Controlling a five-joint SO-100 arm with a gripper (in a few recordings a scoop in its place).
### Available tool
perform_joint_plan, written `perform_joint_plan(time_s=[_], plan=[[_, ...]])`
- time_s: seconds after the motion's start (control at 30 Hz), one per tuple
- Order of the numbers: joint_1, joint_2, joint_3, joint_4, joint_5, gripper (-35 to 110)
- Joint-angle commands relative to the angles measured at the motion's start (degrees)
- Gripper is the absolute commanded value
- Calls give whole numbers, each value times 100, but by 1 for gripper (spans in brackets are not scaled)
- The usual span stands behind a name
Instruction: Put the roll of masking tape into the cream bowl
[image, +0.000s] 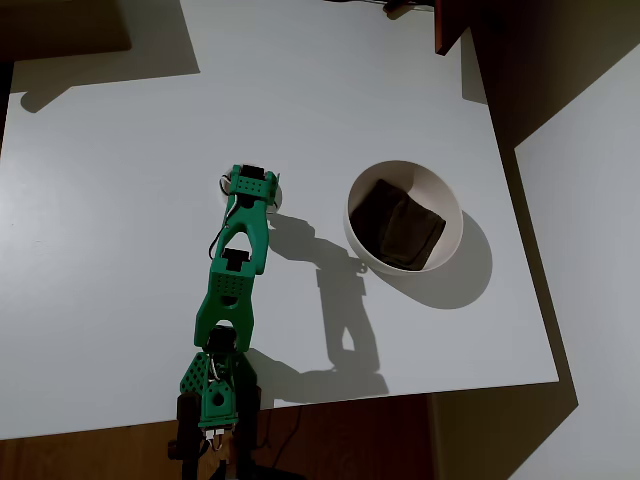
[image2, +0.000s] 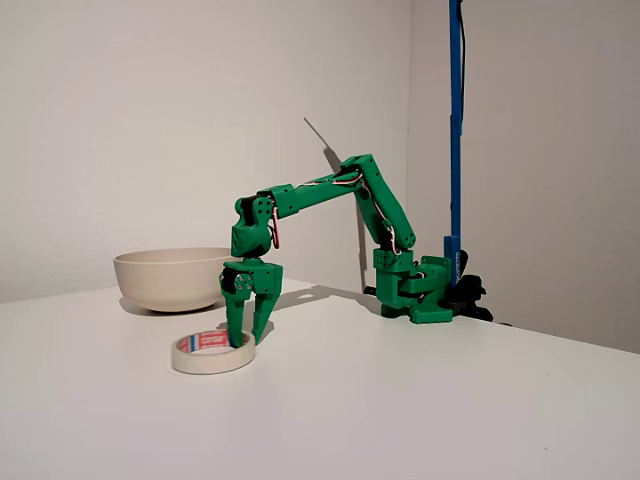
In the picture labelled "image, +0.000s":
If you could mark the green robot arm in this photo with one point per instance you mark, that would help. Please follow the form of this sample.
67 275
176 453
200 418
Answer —
230 290

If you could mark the dark folded cloth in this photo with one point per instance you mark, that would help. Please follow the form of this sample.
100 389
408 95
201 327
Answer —
400 230

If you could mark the beige round bowl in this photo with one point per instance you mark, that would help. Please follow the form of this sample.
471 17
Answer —
440 200

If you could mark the black clamp bar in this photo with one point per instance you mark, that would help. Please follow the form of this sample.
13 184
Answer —
247 410

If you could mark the reddish brown wooden cabinet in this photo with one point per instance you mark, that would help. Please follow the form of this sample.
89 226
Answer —
445 25

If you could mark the dark brown box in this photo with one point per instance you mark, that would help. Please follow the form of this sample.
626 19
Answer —
60 25

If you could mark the black pole clamp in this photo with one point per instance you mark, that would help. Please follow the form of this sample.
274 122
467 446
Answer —
173 448

